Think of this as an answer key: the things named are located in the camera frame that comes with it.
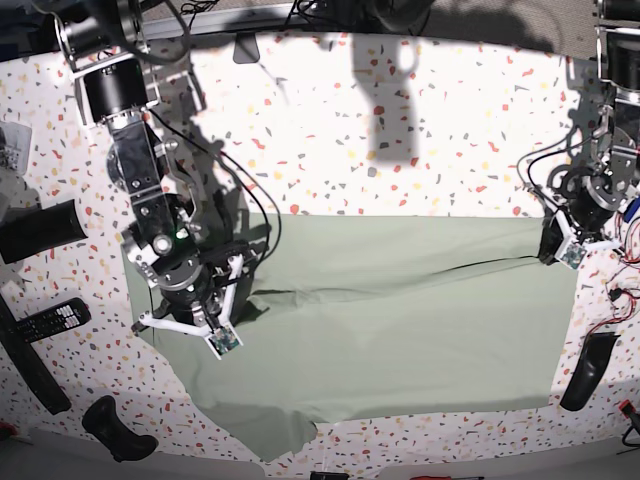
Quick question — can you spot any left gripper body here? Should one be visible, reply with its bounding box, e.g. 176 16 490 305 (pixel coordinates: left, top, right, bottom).
566 184 620 240

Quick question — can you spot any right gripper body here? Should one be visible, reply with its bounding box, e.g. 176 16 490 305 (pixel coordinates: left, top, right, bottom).
159 259 231 330

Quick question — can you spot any light green T-shirt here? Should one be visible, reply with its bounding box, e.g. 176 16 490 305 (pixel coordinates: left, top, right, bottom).
141 215 577 462

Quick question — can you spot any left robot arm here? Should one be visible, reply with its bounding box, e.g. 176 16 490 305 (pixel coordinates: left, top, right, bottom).
528 1 639 270

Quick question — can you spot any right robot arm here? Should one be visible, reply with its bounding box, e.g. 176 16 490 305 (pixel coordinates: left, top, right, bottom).
43 1 249 351

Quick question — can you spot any black TV remote control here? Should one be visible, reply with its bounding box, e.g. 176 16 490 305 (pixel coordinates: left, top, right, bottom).
16 297 91 343

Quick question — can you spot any black game controller grip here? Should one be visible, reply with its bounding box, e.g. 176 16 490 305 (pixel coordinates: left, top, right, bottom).
82 395 158 462

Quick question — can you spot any long black bar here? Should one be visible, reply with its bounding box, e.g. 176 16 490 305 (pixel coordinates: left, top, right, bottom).
1 298 71 415

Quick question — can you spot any small clear plastic box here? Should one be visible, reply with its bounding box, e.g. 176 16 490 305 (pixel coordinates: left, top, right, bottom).
0 173 24 221

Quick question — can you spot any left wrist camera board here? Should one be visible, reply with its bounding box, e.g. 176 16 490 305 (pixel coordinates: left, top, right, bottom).
555 239 587 270

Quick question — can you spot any red and black wire bundle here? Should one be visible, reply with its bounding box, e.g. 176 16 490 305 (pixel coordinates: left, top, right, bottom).
574 199 640 351

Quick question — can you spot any black curved handle piece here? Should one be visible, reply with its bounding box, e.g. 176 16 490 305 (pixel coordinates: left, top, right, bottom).
560 332 619 412

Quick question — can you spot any dark camera mount base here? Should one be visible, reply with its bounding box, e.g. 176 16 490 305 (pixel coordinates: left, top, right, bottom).
233 33 261 65

